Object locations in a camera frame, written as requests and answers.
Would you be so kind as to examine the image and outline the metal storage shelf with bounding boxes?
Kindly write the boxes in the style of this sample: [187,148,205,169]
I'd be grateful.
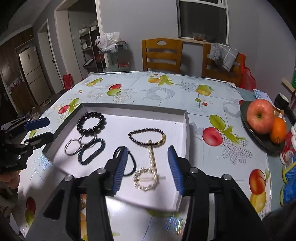
[79,21,105,73]

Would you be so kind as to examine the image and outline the wooden chair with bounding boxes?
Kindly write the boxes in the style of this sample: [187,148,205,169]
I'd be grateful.
[141,38,183,74]
[201,43,246,87]

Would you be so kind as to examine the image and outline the small black bead bracelet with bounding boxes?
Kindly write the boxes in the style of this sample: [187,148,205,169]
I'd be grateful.
[127,127,167,147]

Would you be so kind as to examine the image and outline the white plastic bag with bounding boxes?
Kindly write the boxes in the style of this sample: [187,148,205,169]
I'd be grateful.
[95,32,120,52]

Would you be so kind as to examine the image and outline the black fruit plate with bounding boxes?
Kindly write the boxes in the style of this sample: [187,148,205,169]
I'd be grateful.
[240,100,285,153]

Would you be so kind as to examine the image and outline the window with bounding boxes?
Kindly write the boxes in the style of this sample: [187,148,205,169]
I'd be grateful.
[177,1,229,44]

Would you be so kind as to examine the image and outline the black hair tie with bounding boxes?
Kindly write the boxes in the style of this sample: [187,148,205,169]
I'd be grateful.
[113,146,138,177]

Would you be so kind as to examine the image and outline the red box on floor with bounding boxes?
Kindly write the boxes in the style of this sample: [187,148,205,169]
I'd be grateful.
[63,74,74,91]

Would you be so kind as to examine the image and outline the yellow lid blue jar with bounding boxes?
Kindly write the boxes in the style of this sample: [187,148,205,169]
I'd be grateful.
[280,155,295,206]

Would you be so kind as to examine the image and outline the grey shallow cardboard tray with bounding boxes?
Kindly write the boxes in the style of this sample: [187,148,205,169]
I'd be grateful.
[43,103,189,212]

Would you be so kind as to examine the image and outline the large black bead bracelet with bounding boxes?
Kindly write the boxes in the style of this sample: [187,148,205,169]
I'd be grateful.
[76,111,107,137]

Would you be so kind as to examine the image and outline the orange fruit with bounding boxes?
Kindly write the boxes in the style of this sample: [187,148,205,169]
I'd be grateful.
[270,117,287,144]

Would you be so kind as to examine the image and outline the silver refrigerator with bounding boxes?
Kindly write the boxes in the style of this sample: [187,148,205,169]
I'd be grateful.
[19,47,51,106]

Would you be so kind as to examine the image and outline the dark blue beaded bracelet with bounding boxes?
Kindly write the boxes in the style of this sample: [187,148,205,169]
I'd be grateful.
[78,138,106,166]

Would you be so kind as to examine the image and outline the red bag on chair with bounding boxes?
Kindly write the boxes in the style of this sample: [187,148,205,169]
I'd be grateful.
[239,62,256,91]

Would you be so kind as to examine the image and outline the pearl bracelet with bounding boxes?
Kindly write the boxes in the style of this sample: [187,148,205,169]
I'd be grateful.
[132,139,167,192]

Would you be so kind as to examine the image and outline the person's left hand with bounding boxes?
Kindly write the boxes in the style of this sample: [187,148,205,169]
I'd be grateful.
[0,171,20,189]

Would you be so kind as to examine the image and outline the grey checked cloth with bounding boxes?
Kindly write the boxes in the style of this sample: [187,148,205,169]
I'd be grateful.
[208,43,239,72]

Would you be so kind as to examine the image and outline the red apple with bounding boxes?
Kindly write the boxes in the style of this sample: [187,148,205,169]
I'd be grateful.
[246,99,274,135]

